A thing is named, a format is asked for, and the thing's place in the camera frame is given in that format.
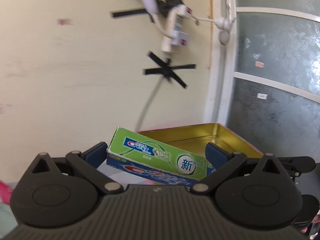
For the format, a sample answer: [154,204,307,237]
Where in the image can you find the white power strip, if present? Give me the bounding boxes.
[160,4,194,53]

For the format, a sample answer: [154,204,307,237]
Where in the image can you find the frosted glass door pane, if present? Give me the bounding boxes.
[225,0,320,178]

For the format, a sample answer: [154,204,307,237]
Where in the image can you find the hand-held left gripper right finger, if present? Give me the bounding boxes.
[191,142,286,194]

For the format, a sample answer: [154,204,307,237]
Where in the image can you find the pink tin box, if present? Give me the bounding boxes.
[137,122,264,159]

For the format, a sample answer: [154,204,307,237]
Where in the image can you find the white door frame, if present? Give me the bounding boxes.
[204,0,238,128]

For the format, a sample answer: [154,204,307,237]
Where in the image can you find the green and blue toothpaste box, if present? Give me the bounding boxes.
[106,127,217,187]

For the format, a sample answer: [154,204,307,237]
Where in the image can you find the grey power cable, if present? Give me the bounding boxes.
[136,52,173,133]

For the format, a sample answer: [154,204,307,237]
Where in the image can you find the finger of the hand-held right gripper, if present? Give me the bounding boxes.
[276,156,317,178]

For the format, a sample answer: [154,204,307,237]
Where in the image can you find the pink cloth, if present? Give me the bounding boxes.
[0,179,16,207]

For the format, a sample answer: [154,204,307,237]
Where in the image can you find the black tape cross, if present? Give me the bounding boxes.
[111,0,191,23]
[143,51,196,89]

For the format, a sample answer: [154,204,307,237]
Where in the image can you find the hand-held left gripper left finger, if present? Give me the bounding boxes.
[31,142,123,195]

